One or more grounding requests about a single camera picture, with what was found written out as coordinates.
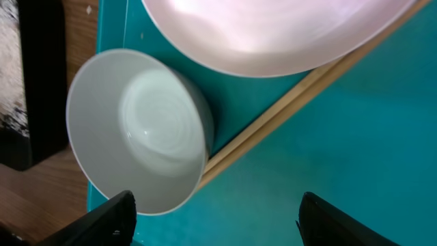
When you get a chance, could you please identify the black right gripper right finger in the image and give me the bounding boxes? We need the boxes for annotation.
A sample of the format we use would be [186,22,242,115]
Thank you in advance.
[296,192,397,246]

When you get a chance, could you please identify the white round plate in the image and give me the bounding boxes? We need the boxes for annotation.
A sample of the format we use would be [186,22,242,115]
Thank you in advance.
[143,0,414,77]

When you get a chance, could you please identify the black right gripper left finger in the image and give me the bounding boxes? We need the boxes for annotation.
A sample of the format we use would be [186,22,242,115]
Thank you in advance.
[38,191,137,246]

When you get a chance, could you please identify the white rice pile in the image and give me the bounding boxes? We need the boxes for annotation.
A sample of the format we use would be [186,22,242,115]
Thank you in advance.
[1,0,29,137]

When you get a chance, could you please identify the grey bowl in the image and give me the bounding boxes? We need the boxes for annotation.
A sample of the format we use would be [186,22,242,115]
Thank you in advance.
[66,49,214,216]

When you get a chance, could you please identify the black plastic tray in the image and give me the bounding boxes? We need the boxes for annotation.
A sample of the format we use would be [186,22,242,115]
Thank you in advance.
[1,0,68,172]

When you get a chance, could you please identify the wooden chopstick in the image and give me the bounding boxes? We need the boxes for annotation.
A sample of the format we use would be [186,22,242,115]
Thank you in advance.
[197,0,433,191]
[203,0,424,175]

